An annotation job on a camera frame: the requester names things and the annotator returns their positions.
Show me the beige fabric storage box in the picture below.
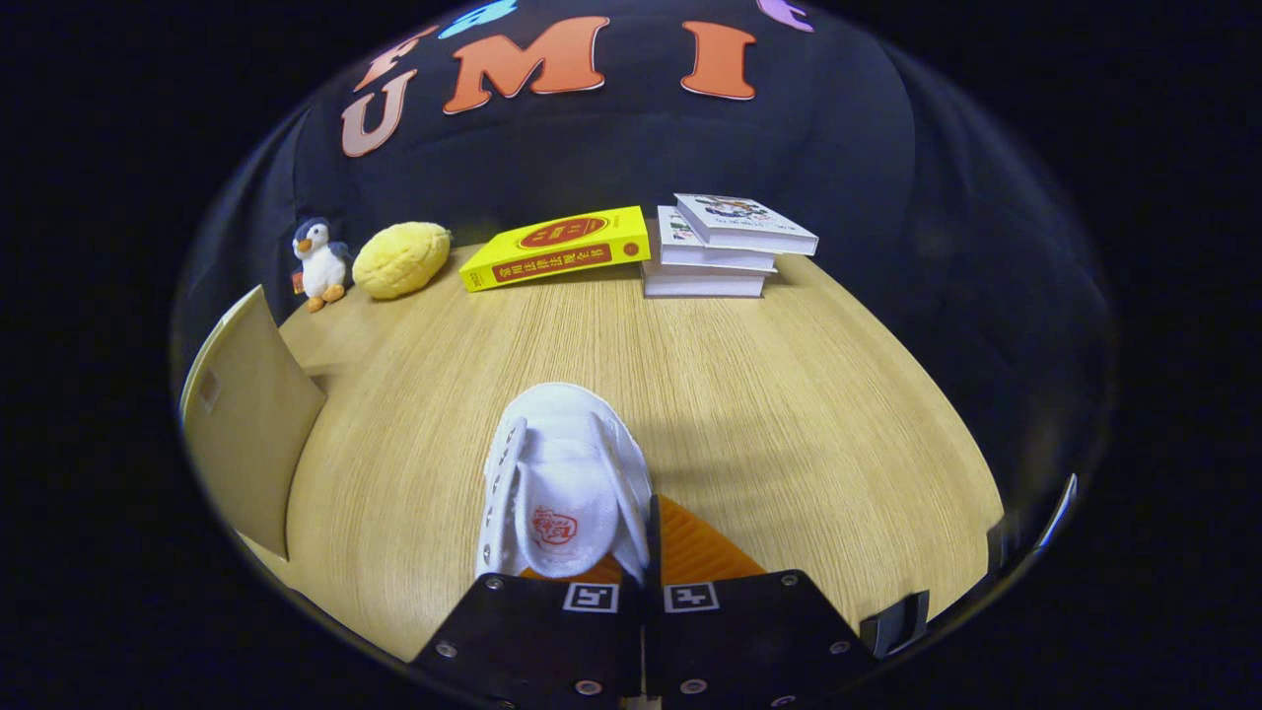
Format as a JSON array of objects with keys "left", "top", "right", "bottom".
[{"left": 180, "top": 286, "right": 327, "bottom": 560}]

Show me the black plastic bracket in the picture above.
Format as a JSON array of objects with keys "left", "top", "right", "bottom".
[{"left": 860, "top": 590, "right": 931, "bottom": 660}]

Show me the yellow book with red circle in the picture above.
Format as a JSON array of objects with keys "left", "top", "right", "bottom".
[{"left": 459, "top": 205, "right": 652, "bottom": 293}]

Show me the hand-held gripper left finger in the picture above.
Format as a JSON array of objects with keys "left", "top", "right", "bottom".
[{"left": 409, "top": 555, "right": 647, "bottom": 710}]

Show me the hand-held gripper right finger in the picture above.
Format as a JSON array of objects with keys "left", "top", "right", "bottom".
[{"left": 645, "top": 493, "right": 880, "bottom": 710}]

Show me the white book with illustrated cover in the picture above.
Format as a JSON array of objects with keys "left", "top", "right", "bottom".
[{"left": 673, "top": 193, "right": 819, "bottom": 257}]

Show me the white canvas shoe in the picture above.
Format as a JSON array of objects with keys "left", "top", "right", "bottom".
[{"left": 475, "top": 383, "right": 654, "bottom": 583}]

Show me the penguin plush toy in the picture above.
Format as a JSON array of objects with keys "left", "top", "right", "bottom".
[{"left": 291, "top": 217, "right": 351, "bottom": 313}]

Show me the yellow bun plush toy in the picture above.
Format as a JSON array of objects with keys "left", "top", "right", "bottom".
[{"left": 352, "top": 222, "right": 453, "bottom": 300}]

